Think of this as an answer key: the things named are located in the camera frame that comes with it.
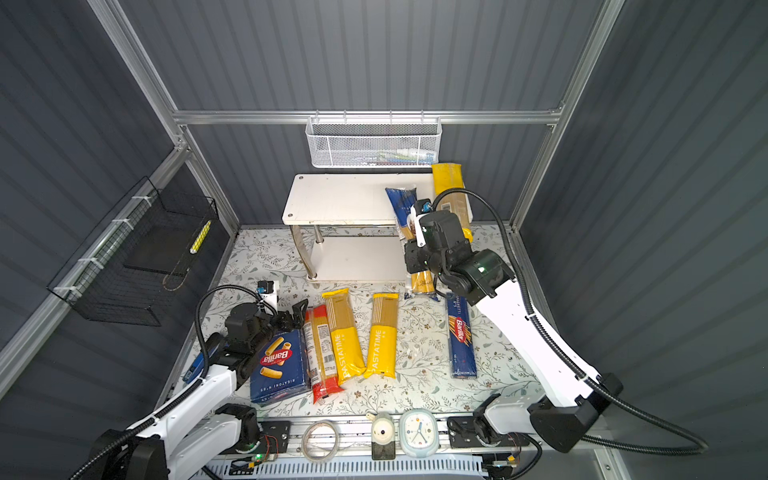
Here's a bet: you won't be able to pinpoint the dark blue spaghetti bag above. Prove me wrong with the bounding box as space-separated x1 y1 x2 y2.
385 187 438 301

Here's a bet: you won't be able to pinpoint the yellow spaghetti bag with barcode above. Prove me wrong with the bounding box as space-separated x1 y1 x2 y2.
432 163 474 243

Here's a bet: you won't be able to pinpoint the blue Barilla spaghetti box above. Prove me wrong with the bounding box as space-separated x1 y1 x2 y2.
445 293 477 379

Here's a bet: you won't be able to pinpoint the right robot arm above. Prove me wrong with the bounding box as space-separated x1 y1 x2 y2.
404 189 709 457

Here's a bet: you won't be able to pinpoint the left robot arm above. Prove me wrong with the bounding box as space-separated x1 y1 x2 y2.
71 286 309 479

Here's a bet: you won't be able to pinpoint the white two-tier shelf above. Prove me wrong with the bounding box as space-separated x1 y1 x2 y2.
282 173 435 284

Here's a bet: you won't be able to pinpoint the red-ended spaghetti bag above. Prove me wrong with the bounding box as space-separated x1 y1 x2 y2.
303 305 343 403

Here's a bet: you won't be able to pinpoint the blue Barilla rigatoni box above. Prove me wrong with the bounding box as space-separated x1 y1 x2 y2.
250 329 311 406

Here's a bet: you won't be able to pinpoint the blue stapler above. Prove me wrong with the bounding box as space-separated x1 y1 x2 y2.
182 353 204 385

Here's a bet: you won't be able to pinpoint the yellow pastatime spaghetti bag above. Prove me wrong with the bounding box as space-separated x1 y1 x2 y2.
363 293 400 378
322 288 366 385

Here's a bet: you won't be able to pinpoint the pens in white basket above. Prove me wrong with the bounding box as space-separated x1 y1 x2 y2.
352 148 438 167

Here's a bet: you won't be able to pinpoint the yellow marker pen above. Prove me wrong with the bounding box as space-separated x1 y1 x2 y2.
189 220 212 255

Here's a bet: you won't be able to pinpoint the mint alarm clock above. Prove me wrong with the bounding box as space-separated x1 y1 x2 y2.
398 409 439 458

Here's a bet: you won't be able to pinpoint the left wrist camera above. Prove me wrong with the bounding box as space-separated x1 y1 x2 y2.
256 280 279 309

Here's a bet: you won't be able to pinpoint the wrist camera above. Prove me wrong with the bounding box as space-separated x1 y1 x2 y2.
256 280 279 309
407 198 434 248

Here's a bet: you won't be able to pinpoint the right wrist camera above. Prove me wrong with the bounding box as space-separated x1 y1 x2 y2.
407 198 434 248

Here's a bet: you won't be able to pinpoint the black wire basket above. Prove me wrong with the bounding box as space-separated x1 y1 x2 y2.
48 181 218 327

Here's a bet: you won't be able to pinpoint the white wire mesh basket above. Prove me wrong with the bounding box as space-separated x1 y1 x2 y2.
305 118 443 169

